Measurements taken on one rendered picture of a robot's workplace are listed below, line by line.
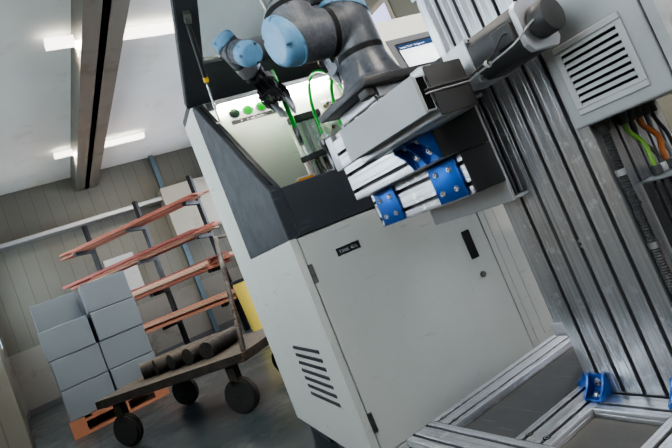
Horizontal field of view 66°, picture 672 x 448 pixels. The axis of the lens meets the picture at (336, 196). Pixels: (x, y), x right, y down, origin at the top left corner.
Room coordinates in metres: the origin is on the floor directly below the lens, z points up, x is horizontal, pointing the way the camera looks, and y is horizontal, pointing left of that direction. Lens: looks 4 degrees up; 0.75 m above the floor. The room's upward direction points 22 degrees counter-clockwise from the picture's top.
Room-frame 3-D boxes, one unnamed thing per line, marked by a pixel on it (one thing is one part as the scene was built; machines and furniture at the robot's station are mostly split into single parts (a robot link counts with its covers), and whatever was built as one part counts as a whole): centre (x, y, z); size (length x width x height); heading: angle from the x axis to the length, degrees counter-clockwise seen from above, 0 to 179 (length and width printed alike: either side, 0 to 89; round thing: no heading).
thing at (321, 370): (1.96, -0.02, 0.39); 0.70 x 0.58 x 0.79; 114
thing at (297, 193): (1.72, -0.13, 0.87); 0.62 x 0.04 x 0.16; 114
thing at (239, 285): (5.56, 1.16, 0.35); 0.47 x 0.44 x 0.71; 29
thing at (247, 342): (3.45, 1.22, 0.50); 1.32 x 0.74 x 1.01; 66
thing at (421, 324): (1.70, -0.13, 0.44); 0.65 x 0.02 x 0.68; 114
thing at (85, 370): (5.02, 2.71, 0.60); 1.20 x 0.80 x 1.19; 32
